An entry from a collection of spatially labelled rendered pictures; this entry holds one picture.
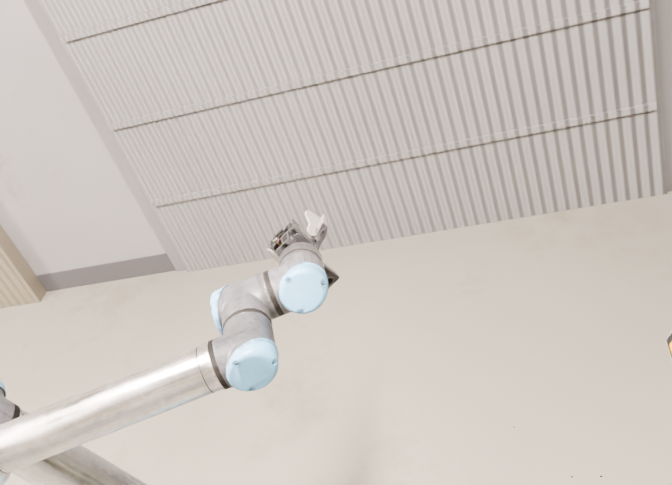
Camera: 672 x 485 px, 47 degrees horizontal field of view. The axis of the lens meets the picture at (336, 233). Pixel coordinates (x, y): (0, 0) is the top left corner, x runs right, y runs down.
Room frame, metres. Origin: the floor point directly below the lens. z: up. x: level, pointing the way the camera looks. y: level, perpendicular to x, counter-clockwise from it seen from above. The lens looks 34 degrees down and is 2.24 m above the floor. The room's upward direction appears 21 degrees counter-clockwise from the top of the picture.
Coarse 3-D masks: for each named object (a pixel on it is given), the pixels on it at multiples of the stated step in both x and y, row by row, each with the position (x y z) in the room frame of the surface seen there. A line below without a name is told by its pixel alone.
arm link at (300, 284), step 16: (288, 256) 1.22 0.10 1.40; (304, 256) 1.19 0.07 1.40; (272, 272) 1.17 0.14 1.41; (288, 272) 1.14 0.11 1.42; (304, 272) 1.13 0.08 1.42; (320, 272) 1.13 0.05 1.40; (288, 288) 1.12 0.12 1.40; (304, 288) 1.12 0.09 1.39; (320, 288) 1.11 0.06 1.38; (288, 304) 1.11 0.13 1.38; (304, 304) 1.11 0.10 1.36; (320, 304) 1.11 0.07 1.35
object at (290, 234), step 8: (288, 224) 1.39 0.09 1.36; (296, 224) 1.39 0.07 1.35; (280, 232) 1.38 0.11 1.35; (288, 232) 1.34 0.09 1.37; (296, 232) 1.37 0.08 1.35; (272, 240) 1.39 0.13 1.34; (280, 240) 1.34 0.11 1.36; (288, 240) 1.29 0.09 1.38; (296, 240) 1.33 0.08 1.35; (304, 240) 1.34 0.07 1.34; (312, 240) 1.36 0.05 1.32; (272, 248) 1.34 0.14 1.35; (280, 248) 1.29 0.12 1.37
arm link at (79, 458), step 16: (0, 384) 1.23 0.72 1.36; (0, 400) 1.19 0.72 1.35; (0, 416) 1.15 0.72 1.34; (16, 416) 1.17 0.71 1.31; (80, 448) 1.19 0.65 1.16; (32, 464) 1.12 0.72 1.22; (48, 464) 1.13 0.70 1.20; (64, 464) 1.14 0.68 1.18; (80, 464) 1.15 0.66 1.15; (96, 464) 1.17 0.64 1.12; (112, 464) 1.20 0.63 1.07; (32, 480) 1.13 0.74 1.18; (48, 480) 1.12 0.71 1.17; (64, 480) 1.13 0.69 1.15; (80, 480) 1.13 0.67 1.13; (96, 480) 1.14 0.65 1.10; (112, 480) 1.16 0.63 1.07; (128, 480) 1.18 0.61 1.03
